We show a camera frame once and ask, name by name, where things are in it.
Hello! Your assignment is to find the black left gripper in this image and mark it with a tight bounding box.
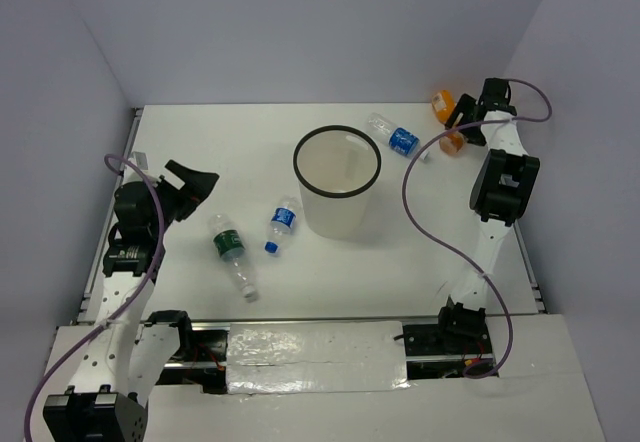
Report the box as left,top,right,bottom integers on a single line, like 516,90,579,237
148,160,218,237

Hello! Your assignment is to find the orange juice bottle white cap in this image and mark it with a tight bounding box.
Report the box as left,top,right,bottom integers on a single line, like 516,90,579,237
439,132,466,156

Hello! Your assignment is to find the green label clear plastic bottle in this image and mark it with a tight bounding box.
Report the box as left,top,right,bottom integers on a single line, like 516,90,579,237
209,214,259,303

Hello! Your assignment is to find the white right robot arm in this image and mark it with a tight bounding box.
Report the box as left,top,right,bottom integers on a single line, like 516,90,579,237
434,78,540,353

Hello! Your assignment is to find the white bin with black rim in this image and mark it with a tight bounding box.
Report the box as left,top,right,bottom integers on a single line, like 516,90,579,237
293,125,382,239

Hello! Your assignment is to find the orange bottle with label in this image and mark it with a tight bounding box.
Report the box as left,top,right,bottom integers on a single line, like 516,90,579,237
431,90,456,125

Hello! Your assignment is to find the blue label white cap bottle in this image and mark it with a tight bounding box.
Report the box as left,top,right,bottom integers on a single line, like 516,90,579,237
367,113,422,159

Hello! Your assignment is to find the blue cap pepsi water bottle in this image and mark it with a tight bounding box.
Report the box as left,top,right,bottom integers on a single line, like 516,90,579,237
264,196,301,256

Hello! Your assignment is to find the silver foil tape panel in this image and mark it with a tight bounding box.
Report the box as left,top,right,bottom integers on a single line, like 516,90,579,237
226,321,409,395

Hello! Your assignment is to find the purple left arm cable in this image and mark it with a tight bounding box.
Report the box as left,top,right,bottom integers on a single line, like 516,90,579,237
20,154,169,442

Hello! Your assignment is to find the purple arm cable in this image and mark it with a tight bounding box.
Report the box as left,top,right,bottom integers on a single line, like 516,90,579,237
20,154,169,442
402,79,554,380

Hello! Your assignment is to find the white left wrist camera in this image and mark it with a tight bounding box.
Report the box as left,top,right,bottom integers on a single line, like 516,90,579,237
129,151,149,171

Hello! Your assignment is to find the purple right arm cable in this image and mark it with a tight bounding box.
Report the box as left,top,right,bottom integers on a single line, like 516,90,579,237
402,79,554,380

